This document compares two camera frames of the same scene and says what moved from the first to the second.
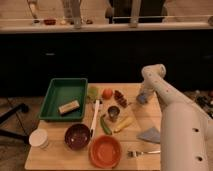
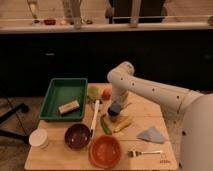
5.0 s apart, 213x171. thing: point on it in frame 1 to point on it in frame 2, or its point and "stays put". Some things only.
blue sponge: (142, 98) to (114, 109)
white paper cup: (39, 137) stays put
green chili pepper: (104, 126) stays put
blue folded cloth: (151, 135) stays put
